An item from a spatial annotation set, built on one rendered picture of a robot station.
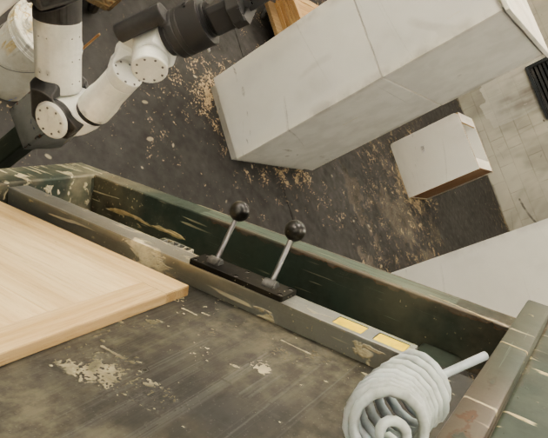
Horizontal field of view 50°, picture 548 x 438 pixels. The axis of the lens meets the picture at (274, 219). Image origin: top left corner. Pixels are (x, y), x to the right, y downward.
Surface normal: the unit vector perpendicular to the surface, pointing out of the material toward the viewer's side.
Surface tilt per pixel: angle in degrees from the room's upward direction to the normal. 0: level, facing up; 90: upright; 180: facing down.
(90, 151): 0
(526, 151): 90
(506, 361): 52
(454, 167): 90
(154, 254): 90
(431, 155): 90
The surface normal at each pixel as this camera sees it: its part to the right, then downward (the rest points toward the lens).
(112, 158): 0.76, -0.36
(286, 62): -0.58, -0.01
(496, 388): 0.17, -0.95
